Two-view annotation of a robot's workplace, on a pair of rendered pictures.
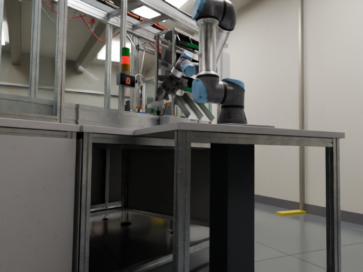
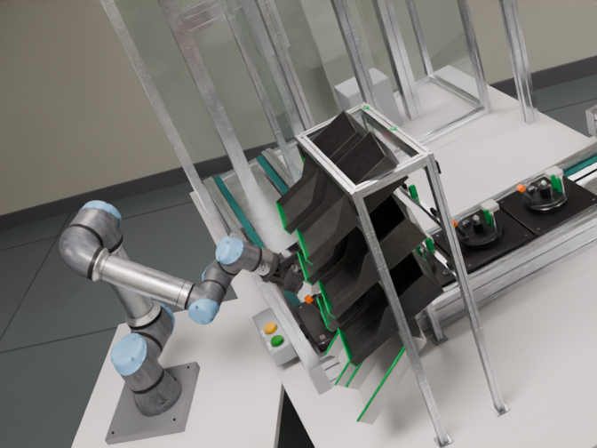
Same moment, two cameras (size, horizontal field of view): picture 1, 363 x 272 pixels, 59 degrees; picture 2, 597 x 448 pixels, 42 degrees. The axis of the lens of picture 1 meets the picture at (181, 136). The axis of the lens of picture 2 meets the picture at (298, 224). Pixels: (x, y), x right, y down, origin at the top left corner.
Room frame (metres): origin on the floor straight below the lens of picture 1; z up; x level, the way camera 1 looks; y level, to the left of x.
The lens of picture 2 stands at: (3.35, -1.18, 2.47)
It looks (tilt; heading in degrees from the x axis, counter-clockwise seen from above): 32 degrees down; 134
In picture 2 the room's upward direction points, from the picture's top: 23 degrees counter-clockwise
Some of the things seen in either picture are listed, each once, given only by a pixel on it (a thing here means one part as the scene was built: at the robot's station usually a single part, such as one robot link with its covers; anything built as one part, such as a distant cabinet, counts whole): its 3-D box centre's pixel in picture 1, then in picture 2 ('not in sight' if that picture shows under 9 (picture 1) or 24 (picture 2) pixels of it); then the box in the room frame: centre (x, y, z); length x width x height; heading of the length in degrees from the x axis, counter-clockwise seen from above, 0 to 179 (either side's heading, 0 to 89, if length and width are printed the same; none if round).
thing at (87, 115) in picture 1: (145, 122); (274, 299); (1.77, 0.20, 0.91); 0.89 x 0.06 x 0.11; 142
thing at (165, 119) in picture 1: (175, 122); (274, 335); (1.88, 0.04, 0.93); 0.21 x 0.07 x 0.06; 142
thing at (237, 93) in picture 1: (231, 92); (136, 359); (1.59, -0.25, 1.06); 0.13 x 0.12 x 0.14; 107
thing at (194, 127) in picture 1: (226, 135); (179, 404); (1.64, -0.23, 0.84); 0.90 x 0.70 x 0.03; 117
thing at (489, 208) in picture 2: not in sight; (478, 225); (2.39, 0.55, 1.01); 0.24 x 0.24 x 0.13; 52
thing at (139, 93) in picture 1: (139, 93); not in sight; (3.05, 0.41, 1.32); 0.14 x 0.14 x 0.38
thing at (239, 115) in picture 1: (232, 115); (153, 387); (1.60, -0.26, 0.94); 0.15 x 0.15 x 0.10
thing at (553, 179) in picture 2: not in sight; (545, 189); (2.55, 0.74, 1.01); 0.24 x 0.24 x 0.13; 52
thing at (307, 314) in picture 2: not in sight; (341, 311); (2.08, 0.15, 0.96); 0.24 x 0.24 x 0.02; 52
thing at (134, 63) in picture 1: (134, 77); not in sight; (3.39, 0.52, 1.56); 0.09 x 0.04 x 1.39; 142
